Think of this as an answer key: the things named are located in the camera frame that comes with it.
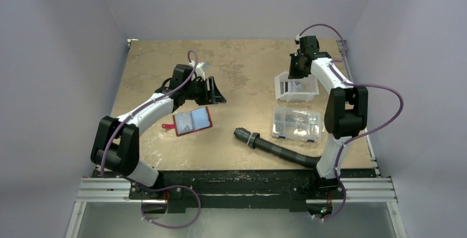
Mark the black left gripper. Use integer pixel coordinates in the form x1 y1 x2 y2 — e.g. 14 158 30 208
184 77 226 106

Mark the red leather card holder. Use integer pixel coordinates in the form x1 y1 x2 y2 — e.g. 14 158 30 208
161 106 213 137

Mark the white plastic tray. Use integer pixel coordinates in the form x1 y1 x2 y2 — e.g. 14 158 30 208
274 71 319 102

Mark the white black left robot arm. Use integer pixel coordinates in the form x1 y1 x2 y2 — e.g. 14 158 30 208
90 61 226 199

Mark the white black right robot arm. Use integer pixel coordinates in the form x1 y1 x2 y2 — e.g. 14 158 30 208
288 35 368 198

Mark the clear plastic screw box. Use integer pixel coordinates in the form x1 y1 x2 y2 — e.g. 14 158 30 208
271 106 322 142

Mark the black corrugated hose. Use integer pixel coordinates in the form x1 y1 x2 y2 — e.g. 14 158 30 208
233 127 324 169

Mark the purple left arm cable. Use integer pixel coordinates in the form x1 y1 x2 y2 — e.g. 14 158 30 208
100 50 202 229

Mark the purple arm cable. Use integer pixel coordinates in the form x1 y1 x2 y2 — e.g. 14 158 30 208
100 50 202 229
295 23 405 223

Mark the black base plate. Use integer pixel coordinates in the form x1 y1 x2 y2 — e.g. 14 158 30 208
129 169 344 213

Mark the aluminium frame rail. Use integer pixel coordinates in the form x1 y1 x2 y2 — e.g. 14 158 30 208
77 178 397 207

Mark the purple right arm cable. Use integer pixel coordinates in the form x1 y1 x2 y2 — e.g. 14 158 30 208
295 23 405 223

